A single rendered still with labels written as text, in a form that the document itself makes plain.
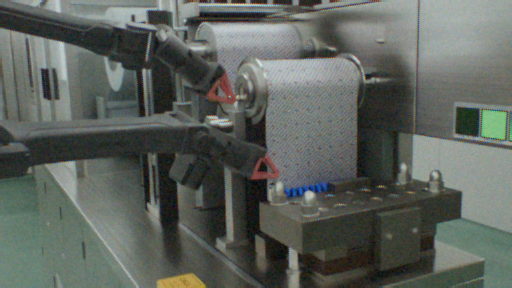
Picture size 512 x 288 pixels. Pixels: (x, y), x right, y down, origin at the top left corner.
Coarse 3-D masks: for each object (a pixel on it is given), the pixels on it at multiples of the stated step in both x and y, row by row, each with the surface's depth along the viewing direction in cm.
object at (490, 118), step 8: (488, 112) 100; (496, 112) 99; (504, 112) 97; (488, 120) 100; (496, 120) 99; (504, 120) 97; (488, 128) 101; (496, 128) 99; (504, 128) 98; (488, 136) 101; (496, 136) 99; (504, 136) 98
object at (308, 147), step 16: (288, 112) 113; (304, 112) 115; (320, 112) 117; (336, 112) 119; (352, 112) 121; (272, 128) 112; (288, 128) 114; (304, 128) 116; (320, 128) 118; (336, 128) 120; (352, 128) 122; (272, 144) 112; (288, 144) 114; (304, 144) 116; (320, 144) 118; (336, 144) 120; (352, 144) 122; (272, 160) 113; (288, 160) 115; (304, 160) 117; (320, 160) 119; (336, 160) 121; (352, 160) 123; (288, 176) 115; (304, 176) 117; (320, 176) 119; (336, 176) 122; (352, 176) 124
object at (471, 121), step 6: (462, 114) 105; (468, 114) 104; (474, 114) 103; (462, 120) 106; (468, 120) 104; (474, 120) 103; (456, 126) 107; (462, 126) 106; (468, 126) 105; (474, 126) 103; (456, 132) 107; (462, 132) 106; (468, 132) 105; (474, 132) 103
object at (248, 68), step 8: (248, 64) 113; (352, 64) 123; (240, 72) 117; (248, 72) 113; (256, 72) 111; (256, 80) 110; (256, 88) 111; (256, 96) 111; (256, 104) 111; (248, 112) 115; (256, 112) 113
